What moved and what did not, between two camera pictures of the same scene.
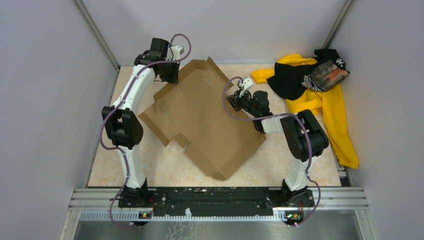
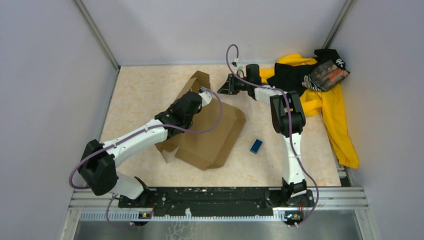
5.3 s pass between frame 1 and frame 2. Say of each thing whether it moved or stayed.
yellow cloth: stayed
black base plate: stayed
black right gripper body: moved
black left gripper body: moved
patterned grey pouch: stayed
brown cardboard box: moved
